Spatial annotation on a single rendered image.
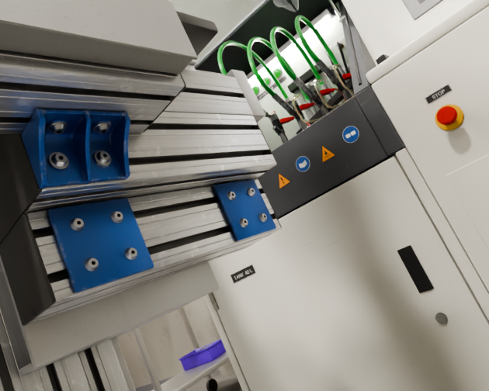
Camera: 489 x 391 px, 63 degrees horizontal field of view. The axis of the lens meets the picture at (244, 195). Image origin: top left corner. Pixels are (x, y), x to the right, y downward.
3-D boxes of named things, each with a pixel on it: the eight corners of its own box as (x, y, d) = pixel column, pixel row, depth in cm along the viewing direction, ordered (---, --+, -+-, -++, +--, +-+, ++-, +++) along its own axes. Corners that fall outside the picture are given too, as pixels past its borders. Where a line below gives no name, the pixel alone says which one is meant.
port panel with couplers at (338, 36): (354, 114, 142) (315, 43, 148) (357, 115, 145) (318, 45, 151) (387, 92, 135) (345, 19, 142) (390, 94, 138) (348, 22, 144)
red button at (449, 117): (440, 133, 78) (426, 111, 79) (442, 135, 81) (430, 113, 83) (466, 119, 75) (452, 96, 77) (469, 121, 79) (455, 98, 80)
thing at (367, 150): (199, 261, 120) (178, 213, 123) (208, 258, 123) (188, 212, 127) (388, 157, 88) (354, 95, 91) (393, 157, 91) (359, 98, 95)
